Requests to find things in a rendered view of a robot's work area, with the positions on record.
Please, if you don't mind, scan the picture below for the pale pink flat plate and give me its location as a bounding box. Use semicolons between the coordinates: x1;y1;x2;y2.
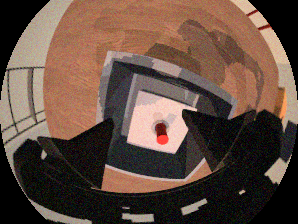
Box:
126;89;197;153

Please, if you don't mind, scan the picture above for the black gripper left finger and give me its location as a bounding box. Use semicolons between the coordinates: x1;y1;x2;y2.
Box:
37;119;114;189

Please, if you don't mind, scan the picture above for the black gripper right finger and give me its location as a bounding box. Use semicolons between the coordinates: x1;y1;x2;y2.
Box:
181;109;257;172

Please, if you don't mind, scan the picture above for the red peg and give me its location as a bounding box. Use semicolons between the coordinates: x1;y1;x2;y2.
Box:
156;123;169;144

